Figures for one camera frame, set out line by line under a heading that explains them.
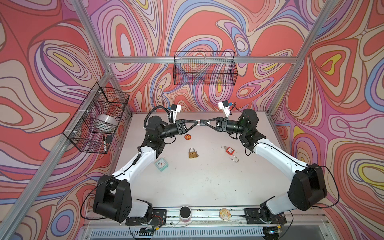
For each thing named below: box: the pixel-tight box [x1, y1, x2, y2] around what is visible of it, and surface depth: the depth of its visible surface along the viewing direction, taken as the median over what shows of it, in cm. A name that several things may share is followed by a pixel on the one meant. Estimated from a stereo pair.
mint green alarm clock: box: [155, 158, 169, 172], surface depth 91 cm
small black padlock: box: [200, 119, 207, 127], surface depth 69 cm
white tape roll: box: [95, 114, 119, 130], surface depth 73 cm
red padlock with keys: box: [221, 145, 239, 163], surface depth 98 cm
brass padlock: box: [188, 147, 197, 159], surface depth 98 cm
